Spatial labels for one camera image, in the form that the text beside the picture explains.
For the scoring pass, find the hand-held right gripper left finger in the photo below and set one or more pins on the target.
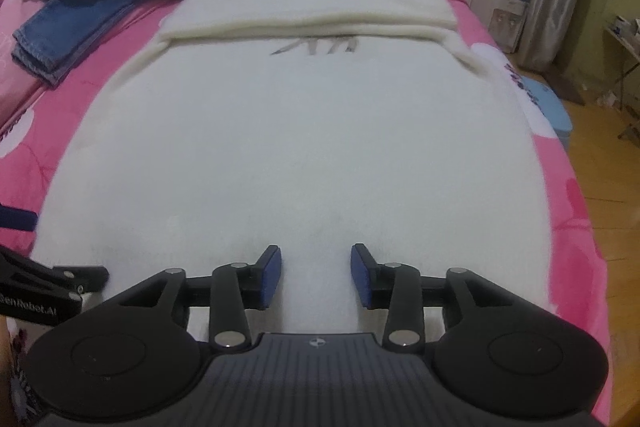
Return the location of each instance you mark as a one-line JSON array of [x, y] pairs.
[[271, 276]]

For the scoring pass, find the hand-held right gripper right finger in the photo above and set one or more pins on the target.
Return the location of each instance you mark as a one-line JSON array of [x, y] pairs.
[[361, 277]]

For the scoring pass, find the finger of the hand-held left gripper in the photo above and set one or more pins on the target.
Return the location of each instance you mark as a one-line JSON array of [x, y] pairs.
[[17, 219], [85, 278]]

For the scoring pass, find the white knit sweater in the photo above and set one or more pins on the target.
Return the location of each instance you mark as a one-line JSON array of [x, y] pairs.
[[300, 132]]

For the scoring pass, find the pink floral blanket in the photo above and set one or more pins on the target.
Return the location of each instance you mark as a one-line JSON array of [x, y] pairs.
[[70, 107]]

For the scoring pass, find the dark blue jeans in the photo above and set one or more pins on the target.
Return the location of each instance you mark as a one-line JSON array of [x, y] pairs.
[[85, 17]]

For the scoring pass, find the light blue plastic stool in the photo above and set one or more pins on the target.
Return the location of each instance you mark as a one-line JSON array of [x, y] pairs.
[[550, 107]]

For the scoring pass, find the brown floor mat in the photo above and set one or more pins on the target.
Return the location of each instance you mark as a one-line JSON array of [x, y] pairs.
[[564, 88]]

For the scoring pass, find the white water dispenser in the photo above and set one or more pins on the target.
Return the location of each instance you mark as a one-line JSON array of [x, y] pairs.
[[497, 17]]

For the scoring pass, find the folding table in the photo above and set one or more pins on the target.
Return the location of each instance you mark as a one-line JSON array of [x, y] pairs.
[[625, 47]]

